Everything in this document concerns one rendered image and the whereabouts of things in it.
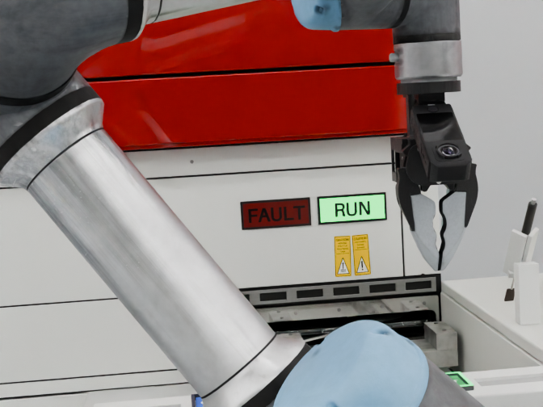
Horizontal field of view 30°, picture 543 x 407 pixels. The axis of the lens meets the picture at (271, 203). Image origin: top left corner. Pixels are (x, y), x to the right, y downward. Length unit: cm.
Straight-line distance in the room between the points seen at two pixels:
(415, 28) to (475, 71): 220
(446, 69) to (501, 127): 222
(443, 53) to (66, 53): 47
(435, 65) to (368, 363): 47
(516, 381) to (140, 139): 73
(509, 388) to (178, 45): 78
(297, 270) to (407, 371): 99
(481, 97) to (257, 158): 171
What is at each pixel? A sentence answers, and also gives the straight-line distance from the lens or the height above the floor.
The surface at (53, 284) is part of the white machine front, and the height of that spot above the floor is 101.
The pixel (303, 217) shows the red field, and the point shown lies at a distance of 171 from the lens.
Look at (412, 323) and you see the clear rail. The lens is 175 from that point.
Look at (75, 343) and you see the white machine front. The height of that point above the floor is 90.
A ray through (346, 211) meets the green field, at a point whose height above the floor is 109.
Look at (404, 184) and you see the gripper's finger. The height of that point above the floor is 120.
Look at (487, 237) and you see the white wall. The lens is 336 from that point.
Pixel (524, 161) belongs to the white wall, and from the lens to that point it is 337.
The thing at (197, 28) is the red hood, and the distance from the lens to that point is 164.
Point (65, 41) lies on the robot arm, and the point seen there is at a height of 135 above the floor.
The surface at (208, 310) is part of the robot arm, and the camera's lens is 85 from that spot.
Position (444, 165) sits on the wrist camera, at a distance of 105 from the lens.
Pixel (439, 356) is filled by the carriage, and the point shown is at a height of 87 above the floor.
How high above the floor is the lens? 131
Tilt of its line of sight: 6 degrees down
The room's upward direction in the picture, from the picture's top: 3 degrees counter-clockwise
